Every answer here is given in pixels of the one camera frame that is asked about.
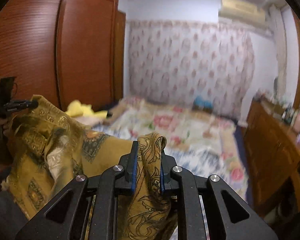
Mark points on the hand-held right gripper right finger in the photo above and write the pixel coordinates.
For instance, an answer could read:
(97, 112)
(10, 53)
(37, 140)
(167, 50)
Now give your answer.
(165, 180)

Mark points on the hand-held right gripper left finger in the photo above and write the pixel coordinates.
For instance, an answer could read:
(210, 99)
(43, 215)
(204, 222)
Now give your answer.
(133, 177)

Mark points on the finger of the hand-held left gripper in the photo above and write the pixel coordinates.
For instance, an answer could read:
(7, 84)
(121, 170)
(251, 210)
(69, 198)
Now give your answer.
(27, 104)

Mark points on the mustard patterned shirt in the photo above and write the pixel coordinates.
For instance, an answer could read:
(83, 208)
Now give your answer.
(65, 150)

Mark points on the yellow plush toy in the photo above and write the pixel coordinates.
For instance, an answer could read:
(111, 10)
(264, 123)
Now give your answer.
(82, 108)

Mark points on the pink floral bed blanket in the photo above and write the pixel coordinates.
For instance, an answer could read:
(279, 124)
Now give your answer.
(170, 122)

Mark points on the beige pillow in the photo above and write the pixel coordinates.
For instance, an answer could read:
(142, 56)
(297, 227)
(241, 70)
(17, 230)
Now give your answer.
(87, 121)

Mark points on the brown slatted wooden wardrobe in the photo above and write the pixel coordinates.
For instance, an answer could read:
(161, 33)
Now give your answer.
(65, 42)

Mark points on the blue cloth bundle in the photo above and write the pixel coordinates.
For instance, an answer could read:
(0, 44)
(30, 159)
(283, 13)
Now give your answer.
(202, 103)

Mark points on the wooden sideboard cabinet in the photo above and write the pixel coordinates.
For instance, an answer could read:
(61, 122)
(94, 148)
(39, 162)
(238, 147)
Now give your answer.
(270, 150)

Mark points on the beige lace curtain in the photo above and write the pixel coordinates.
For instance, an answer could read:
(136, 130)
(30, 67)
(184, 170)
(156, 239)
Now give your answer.
(278, 50)

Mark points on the beige wall air conditioner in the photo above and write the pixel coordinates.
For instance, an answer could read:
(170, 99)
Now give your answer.
(242, 10)

